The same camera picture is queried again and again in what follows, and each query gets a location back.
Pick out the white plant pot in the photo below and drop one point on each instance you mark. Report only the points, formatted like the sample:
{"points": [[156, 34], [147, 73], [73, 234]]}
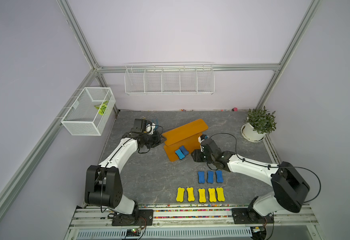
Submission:
{"points": [[250, 134]]}

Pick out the white wire wall shelf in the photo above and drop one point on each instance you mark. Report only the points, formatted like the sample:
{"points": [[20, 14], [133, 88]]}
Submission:
{"points": [[187, 78]]}

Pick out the yellow eraser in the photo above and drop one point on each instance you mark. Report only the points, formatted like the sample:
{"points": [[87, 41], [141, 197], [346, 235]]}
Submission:
{"points": [[220, 194], [190, 193], [202, 195], [212, 195], [180, 195]]}

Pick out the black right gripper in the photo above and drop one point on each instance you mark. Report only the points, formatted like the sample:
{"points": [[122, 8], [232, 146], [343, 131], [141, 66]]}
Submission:
{"points": [[196, 155]]}

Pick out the green potted plant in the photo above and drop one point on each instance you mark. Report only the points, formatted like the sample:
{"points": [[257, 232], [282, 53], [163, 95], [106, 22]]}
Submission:
{"points": [[262, 120]]}

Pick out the orange wooden two-tier shelf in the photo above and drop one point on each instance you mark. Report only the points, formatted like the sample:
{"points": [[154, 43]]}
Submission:
{"points": [[186, 135]]}

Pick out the green object in basket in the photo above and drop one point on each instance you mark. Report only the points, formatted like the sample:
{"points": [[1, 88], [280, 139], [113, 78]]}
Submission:
{"points": [[102, 108]]}

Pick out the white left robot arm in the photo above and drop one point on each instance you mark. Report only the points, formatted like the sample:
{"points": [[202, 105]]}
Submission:
{"points": [[103, 185]]}

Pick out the light blue whiteboard eraser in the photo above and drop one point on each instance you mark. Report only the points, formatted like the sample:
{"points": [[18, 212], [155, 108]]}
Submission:
{"points": [[180, 154]]}

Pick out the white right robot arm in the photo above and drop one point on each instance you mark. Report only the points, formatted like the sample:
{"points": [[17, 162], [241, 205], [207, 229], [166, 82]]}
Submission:
{"points": [[289, 188]]}

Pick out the teal garden fork yellow handle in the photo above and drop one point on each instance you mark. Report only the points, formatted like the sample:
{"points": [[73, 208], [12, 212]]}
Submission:
{"points": [[155, 123]]}

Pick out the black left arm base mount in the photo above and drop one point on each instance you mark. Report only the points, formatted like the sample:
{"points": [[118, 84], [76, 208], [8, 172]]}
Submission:
{"points": [[138, 218]]}

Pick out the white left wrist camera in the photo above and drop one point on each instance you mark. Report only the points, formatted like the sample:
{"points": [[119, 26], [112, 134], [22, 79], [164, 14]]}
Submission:
{"points": [[150, 128]]}

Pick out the white wire basket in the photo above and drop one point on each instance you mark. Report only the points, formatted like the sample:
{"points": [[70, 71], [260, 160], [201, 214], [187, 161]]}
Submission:
{"points": [[82, 118]]}

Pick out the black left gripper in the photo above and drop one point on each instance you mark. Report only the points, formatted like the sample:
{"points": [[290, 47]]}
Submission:
{"points": [[157, 141]]}

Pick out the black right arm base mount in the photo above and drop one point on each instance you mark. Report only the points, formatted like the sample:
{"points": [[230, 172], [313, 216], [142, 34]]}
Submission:
{"points": [[242, 216]]}

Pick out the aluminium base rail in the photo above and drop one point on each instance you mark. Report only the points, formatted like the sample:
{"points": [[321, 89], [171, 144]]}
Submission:
{"points": [[194, 222]]}

